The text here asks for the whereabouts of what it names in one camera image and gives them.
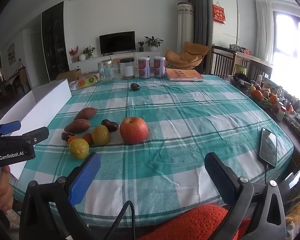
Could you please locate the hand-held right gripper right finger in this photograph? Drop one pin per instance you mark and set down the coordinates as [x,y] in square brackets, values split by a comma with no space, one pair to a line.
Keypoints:
[221,177]

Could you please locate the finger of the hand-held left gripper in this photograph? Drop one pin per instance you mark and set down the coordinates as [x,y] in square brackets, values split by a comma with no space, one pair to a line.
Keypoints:
[8,128]
[37,135]

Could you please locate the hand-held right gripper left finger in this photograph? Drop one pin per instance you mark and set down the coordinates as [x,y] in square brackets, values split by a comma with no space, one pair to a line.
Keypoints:
[85,177]

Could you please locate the white cardboard box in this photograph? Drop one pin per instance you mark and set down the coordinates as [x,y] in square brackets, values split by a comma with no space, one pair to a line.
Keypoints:
[47,97]

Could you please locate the yellow-green plum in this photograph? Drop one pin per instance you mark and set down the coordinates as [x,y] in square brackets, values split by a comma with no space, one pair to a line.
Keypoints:
[78,148]
[100,135]

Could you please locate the dark brown water chestnut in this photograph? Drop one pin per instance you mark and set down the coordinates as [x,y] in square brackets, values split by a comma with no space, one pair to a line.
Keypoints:
[67,136]
[110,125]

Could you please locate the person's left hand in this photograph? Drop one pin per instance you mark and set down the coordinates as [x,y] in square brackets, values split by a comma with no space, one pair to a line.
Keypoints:
[2,192]

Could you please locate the small orange kumquat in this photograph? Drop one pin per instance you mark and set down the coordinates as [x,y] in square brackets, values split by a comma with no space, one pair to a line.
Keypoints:
[72,139]
[87,138]

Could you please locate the reddish sweet potato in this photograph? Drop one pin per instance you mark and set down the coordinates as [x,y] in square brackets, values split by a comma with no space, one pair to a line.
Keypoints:
[77,126]
[85,113]

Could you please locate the black smartphone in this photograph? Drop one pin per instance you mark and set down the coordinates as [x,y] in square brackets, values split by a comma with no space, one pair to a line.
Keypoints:
[268,147]

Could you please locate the orange fuzzy clothing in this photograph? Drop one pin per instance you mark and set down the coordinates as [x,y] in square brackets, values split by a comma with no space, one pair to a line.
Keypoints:
[190,226]

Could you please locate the teal checked tablecloth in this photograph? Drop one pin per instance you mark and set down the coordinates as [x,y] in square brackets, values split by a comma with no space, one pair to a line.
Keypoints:
[190,120]

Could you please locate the red apple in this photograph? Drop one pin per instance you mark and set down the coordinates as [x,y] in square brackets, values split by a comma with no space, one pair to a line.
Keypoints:
[134,130]

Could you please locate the brown cardboard box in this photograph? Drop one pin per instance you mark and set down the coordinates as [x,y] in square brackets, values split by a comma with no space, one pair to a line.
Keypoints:
[70,74]

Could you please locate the fruit printed packet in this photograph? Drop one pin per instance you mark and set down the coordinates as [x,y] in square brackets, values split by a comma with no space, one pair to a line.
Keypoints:
[86,81]

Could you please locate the white television cabinet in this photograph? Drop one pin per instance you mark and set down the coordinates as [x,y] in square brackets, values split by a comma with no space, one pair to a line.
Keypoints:
[90,63]

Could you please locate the red flowers in vase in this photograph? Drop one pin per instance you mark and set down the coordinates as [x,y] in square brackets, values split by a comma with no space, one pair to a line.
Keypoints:
[74,53]

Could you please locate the basket of fruit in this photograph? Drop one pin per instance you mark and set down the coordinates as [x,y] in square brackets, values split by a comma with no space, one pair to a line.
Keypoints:
[261,95]

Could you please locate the clear glass jar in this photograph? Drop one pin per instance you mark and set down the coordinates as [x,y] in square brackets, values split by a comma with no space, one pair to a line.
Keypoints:
[105,70]

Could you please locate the dark display cabinet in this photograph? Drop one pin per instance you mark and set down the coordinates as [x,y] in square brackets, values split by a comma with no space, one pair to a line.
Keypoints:
[55,40]

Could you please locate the green plant in white vase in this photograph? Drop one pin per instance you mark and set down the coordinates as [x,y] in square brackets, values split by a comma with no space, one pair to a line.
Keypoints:
[88,52]

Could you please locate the row of small bottles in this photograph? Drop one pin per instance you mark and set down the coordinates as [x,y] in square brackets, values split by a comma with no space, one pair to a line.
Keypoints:
[290,105]

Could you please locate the dark round fruit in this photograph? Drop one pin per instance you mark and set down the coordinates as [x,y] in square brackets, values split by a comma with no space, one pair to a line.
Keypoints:
[135,86]

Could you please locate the orange book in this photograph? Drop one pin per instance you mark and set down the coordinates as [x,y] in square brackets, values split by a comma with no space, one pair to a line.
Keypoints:
[183,75]

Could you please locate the white jar with black lid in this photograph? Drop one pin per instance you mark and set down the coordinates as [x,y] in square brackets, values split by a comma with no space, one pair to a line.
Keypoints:
[127,68]

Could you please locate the dark wooden chair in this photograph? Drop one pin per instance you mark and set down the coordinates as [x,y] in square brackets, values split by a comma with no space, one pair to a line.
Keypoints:
[258,68]
[221,62]

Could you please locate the black television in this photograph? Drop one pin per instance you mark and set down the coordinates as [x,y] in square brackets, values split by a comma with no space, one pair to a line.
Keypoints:
[117,42]

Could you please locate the purple label can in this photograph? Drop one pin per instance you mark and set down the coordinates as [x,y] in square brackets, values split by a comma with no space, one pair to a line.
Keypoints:
[144,67]
[159,66]

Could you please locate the orange lounge chair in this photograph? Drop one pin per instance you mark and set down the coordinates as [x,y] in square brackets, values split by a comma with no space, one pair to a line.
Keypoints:
[187,55]

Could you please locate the small green potted plant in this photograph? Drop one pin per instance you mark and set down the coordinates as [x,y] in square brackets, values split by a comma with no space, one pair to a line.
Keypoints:
[141,46]

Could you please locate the bright window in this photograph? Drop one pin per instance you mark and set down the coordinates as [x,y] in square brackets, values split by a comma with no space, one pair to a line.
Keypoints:
[292,55]

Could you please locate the large green potted plant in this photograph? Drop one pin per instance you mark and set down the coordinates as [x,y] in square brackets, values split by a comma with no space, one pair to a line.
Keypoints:
[153,42]

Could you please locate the white curtain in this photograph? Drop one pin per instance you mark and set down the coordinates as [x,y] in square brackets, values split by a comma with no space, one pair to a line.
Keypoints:
[263,30]

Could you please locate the white standing air conditioner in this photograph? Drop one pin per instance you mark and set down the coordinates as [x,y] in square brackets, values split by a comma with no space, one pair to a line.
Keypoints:
[185,25]

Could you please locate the grey curtain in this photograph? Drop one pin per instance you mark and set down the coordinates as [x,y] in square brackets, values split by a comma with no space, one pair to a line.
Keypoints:
[198,12]

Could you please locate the framed wall painting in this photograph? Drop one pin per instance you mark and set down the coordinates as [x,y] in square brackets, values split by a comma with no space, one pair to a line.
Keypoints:
[11,53]

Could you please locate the red wall hanging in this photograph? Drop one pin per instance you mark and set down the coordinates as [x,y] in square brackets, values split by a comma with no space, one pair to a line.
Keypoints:
[219,13]

